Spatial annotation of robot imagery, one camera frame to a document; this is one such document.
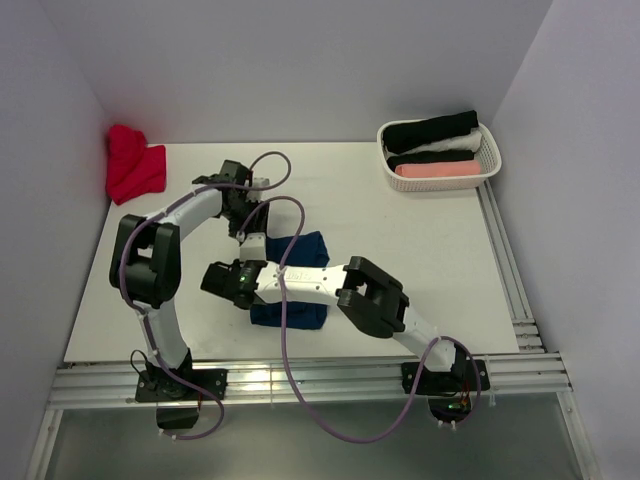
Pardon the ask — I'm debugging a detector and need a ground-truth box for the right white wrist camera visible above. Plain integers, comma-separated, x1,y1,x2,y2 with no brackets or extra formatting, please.
236,232,267,262

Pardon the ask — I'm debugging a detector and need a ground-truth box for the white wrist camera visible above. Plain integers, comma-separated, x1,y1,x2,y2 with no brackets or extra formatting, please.
236,232,267,262
250,177,272,193

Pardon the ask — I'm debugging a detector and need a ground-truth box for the blue Mickey Mouse t-shirt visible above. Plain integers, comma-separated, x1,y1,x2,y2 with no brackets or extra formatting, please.
250,231,329,330

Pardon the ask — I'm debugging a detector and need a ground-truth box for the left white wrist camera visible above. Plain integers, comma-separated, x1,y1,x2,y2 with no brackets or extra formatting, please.
250,177,272,193

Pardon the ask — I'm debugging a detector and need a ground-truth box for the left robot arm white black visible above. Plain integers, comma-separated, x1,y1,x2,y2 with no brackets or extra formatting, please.
109,160,271,399

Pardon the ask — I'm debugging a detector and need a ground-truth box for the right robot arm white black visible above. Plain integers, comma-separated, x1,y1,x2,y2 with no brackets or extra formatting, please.
201,256,468,390

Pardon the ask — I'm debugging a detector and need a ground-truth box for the black rolled shirt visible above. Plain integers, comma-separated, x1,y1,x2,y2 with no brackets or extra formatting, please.
382,110,479,154
386,150,475,171

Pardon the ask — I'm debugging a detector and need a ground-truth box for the white plastic basket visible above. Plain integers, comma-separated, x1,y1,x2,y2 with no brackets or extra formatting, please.
376,119,502,192

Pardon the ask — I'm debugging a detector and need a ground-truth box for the lower black rolled shirt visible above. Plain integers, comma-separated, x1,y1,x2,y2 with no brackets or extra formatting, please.
386,150,475,171

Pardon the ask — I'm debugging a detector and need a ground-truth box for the pink rolled shirt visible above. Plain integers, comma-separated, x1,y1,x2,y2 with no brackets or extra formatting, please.
394,160,483,179

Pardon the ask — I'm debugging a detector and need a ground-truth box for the white rolled shirt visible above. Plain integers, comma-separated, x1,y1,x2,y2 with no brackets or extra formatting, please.
409,128,483,153

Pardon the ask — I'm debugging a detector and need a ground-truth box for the red t-shirt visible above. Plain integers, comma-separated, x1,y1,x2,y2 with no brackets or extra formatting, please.
106,124,167,205

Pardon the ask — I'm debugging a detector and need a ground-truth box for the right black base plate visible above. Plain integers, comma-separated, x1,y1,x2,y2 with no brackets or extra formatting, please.
399,358,494,396

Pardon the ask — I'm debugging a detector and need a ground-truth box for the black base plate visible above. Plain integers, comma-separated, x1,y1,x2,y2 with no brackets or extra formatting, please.
399,358,494,396
134,369,228,403

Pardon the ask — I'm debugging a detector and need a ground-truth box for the top black rolled shirt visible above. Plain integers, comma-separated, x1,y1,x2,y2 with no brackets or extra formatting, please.
382,110,479,154

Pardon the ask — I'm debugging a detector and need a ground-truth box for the aluminium rail frame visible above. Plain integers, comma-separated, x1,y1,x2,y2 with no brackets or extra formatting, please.
26,182,602,479

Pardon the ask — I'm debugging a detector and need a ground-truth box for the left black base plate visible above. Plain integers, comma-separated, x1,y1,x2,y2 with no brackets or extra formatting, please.
134,369,228,403

